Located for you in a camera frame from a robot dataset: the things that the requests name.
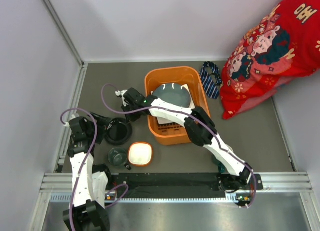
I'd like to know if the black round plate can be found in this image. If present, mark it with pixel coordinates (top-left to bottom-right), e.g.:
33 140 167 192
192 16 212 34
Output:
104 117 133 146

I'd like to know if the blue-grey round plate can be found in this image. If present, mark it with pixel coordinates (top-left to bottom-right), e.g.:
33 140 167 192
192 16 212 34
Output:
152 83 191 108

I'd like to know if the black base bar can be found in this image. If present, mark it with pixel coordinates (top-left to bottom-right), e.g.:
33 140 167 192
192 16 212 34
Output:
106 173 254 199

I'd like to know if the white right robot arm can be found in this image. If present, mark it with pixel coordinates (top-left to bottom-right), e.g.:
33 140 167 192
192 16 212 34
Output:
115 88 257 193

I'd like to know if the blue striped necktie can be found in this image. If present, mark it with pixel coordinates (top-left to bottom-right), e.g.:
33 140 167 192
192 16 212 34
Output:
199 61 223 100

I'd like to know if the aluminium frame rail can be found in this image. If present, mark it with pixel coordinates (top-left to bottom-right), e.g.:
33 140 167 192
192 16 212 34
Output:
29 0 88 231

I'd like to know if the white square plate black rim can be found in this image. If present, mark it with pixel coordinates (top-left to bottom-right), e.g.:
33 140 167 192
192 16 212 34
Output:
150 83 196 126

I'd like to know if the white square bowl orange rim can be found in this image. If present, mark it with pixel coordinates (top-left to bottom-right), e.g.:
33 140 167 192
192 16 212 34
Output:
128 142 153 167

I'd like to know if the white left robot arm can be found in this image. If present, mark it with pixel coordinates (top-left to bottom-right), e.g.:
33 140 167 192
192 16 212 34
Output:
63 113 114 231

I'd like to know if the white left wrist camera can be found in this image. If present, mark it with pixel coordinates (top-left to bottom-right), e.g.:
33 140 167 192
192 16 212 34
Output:
63 114 76 128

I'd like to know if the green mug white inside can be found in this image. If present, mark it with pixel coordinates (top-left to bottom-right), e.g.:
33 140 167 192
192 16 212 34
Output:
211 155 226 174

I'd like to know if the red patterned cloth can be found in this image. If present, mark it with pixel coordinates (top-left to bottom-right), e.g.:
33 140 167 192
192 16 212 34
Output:
220 0 320 120

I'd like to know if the orange plastic bin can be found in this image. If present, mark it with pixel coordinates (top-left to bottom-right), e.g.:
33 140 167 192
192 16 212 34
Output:
144 66 211 146

